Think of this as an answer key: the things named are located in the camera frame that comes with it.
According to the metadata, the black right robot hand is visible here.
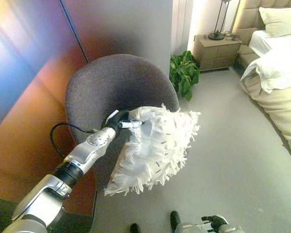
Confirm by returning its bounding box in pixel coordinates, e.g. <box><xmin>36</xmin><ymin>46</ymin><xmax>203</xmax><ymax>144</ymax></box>
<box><xmin>200</xmin><ymin>214</ymin><xmax>230</xmax><ymax>233</ymax></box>

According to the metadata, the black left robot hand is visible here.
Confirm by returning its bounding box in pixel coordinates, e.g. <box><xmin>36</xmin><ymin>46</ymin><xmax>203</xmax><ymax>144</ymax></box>
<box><xmin>104</xmin><ymin>109</ymin><xmax>146</xmax><ymax>133</ymax></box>

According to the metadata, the white fringed pillow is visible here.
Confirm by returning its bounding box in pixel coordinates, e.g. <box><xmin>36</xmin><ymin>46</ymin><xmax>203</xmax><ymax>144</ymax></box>
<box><xmin>103</xmin><ymin>103</ymin><xmax>201</xmax><ymax>197</ymax></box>

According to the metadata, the cream bed pillow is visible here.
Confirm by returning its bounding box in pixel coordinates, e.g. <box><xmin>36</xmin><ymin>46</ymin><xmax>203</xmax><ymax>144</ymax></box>
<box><xmin>258</xmin><ymin>6</ymin><xmax>291</xmax><ymax>38</ymax></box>

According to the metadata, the grey fabric tub armchair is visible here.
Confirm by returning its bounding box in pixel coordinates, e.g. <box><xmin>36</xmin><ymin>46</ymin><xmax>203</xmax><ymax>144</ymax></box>
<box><xmin>65</xmin><ymin>53</ymin><xmax>180</xmax><ymax>195</ymax></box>

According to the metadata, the black right robot foot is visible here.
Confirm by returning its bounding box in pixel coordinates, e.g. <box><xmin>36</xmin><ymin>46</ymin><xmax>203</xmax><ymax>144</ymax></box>
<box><xmin>170</xmin><ymin>210</ymin><xmax>181</xmax><ymax>231</ymax></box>

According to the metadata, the green potted plant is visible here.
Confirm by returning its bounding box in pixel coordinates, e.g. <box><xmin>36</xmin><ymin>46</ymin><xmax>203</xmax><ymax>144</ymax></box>
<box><xmin>169</xmin><ymin>50</ymin><xmax>201</xmax><ymax>101</ymax></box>

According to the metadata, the beige wooden nightstand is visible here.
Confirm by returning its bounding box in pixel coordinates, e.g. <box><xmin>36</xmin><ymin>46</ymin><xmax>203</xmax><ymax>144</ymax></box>
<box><xmin>193</xmin><ymin>33</ymin><xmax>243</xmax><ymax>72</ymax></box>

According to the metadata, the beige bed spread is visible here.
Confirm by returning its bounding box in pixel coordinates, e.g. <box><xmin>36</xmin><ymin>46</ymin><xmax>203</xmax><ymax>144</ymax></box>
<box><xmin>240</xmin><ymin>72</ymin><xmax>291</xmax><ymax>156</ymax></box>

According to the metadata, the dark metal table lamp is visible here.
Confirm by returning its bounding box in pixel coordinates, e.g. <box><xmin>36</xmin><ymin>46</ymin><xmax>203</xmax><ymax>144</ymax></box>
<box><xmin>208</xmin><ymin>0</ymin><xmax>233</xmax><ymax>41</ymax></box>

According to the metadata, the beige padded headboard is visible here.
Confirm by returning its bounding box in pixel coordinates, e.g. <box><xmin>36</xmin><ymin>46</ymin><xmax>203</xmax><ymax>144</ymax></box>
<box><xmin>232</xmin><ymin>0</ymin><xmax>291</xmax><ymax>64</ymax></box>

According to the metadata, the white crumpled duvet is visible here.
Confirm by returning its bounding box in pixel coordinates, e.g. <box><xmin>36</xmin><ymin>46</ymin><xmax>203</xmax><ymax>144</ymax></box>
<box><xmin>240</xmin><ymin>30</ymin><xmax>291</xmax><ymax>94</ymax></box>

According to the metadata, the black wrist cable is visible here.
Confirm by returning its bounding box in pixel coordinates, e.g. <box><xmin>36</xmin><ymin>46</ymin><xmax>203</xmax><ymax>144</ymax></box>
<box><xmin>50</xmin><ymin>122</ymin><xmax>98</xmax><ymax>159</ymax></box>

